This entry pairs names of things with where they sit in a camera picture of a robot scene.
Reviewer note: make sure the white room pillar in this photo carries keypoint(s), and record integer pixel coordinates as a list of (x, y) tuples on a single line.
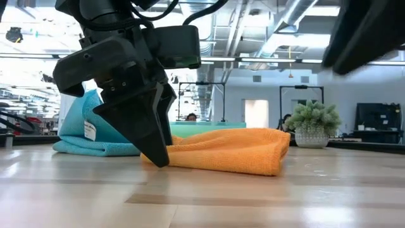
[(64, 107)]

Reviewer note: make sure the blue microfiber towel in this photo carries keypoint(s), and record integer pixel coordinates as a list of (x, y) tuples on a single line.
[(76, 126)]

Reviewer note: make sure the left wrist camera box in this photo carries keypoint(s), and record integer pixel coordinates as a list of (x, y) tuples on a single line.
[(177, 47)]

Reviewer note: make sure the black rectangular frame stand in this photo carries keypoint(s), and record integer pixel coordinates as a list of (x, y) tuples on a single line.
[(202, 83), (300, 86)]

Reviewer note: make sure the artificial green potted plant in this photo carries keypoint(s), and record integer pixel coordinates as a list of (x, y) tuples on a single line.
[(313, 120)]

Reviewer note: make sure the orange microfiber towel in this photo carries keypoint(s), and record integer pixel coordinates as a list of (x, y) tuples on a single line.
[(228, 152)]

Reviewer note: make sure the long ceiling light bar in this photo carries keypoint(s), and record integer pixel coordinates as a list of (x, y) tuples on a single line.
[(269, 60)]

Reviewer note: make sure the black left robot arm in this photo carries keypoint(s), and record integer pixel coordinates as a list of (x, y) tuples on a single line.
[(104, 16)]

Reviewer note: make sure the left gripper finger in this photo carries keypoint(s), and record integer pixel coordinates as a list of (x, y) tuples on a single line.
[(139, 123), (167, 101)]

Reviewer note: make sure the black ceiling dome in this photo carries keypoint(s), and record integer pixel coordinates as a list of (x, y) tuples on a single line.
[(14, 34)]

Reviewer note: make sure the person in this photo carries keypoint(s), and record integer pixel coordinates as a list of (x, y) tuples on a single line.
[(191, 117), (284, 122)]

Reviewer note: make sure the black storage cabinet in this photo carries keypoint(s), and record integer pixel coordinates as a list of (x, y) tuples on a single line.
[(378, 120)]

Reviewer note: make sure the teal translucent plastic basket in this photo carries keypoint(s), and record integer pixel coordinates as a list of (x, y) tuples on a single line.
[(205, 128)]

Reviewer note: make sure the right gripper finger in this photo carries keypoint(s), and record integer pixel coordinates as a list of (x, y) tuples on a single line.
[(379, 35), (348, 28)]

